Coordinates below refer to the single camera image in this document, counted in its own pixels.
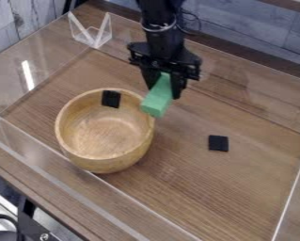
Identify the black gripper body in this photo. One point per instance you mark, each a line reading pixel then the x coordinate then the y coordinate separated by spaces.
pixel 163 52

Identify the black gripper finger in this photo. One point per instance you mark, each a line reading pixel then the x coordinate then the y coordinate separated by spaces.
pixel 178 84
pixel 151 75

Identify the green rectangular stick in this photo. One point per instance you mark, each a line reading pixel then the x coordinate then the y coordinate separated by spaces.
pixel 159 97

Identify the wooden bowl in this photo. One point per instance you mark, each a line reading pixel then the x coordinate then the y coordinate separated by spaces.
pixel 105 139

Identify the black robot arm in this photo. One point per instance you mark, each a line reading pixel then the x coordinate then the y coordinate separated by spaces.
pixel 159 16

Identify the black square pad in bowl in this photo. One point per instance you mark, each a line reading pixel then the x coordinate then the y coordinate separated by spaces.
pixel 111 98

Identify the black square pad on table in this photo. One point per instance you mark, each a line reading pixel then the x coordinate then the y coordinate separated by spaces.
pixel 218 143

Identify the clear acrylic corner bracket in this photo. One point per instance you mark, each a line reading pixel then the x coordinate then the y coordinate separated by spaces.
pixel 93 36

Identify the clear acrylic enclosure wall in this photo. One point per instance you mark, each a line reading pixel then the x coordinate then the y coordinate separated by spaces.
pixel 207 174

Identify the black metal table frame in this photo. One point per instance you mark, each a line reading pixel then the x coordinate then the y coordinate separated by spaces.
pixel 19 226

